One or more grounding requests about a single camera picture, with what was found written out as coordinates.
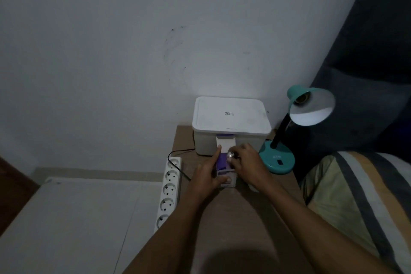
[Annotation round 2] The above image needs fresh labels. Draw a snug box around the person's left hand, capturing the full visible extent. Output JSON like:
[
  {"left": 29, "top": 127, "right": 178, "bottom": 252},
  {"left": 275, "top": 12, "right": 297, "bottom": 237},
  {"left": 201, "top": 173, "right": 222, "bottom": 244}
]
[{"left": 184, "top": 144, "right": 233, "bottom": 207}]

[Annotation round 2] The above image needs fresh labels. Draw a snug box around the person's right hand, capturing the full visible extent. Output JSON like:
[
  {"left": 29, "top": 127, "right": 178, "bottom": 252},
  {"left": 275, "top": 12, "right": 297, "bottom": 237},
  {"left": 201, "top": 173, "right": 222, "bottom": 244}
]
[{"left": 229, "top": 143, "right": 277, "bottom": 193}]

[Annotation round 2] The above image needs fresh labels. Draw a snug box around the white purple bulb carton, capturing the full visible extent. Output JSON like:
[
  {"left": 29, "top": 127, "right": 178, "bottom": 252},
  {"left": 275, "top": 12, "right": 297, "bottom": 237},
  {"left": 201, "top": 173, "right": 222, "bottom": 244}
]
[{"left": 213, "top": 135, "right": 240, "bottom": 189}]

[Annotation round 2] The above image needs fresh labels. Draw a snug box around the person's right forearm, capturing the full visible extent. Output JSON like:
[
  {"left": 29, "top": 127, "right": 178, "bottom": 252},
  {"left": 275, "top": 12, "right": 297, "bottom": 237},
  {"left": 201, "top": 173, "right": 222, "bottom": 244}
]
[{"left": 249, "top": 181, "right": 402, "bottom": 274}]

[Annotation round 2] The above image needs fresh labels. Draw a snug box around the person's left forearm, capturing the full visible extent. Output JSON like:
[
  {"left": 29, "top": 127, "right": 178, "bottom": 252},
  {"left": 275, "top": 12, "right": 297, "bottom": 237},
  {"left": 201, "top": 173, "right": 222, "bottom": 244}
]
[{"left": 123, "top": 191, "right": 216, "bottom": 274}]

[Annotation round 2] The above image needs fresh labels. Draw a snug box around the white plastic storage box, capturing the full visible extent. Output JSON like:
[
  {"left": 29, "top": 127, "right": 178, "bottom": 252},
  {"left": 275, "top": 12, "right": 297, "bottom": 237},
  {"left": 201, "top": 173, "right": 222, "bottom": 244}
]
[{"left": 192, "top": 96, "right": 272, "bottom": 157}]

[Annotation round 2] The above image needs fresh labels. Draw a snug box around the teal desk lamp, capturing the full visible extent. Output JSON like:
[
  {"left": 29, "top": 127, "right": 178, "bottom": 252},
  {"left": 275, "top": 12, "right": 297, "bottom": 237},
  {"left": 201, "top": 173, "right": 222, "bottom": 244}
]
[{"left": 258, "top": 85, "right": 336, "bottom": 175}]

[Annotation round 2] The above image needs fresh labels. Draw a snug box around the white power strip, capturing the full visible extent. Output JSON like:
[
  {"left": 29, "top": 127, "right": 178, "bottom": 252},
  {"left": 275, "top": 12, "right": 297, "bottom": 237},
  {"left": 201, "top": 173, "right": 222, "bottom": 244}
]
[{"left": 153, "top": 156, "right": 182, "bottom": 233}]

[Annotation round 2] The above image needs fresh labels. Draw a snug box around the striped pillow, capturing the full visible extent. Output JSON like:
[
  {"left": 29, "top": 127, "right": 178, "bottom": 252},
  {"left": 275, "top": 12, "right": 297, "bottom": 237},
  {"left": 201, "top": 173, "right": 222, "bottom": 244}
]
[{"left": 299, "top": 151, "right": 411, "bottom": 274}]

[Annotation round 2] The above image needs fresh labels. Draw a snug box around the dark grey curtain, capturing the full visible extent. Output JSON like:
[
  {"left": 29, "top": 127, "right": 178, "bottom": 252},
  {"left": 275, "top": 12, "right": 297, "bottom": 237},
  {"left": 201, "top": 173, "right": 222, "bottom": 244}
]
[{"left": 297, "top": 0, "right": 411, "bottom": 184}]

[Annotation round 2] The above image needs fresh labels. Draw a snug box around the black power cable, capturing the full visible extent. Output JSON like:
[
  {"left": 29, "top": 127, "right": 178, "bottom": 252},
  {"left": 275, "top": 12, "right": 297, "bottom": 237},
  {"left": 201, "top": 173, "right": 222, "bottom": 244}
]
[{"left": 167, "top": 148, "right": 197, "bottom": 183}]

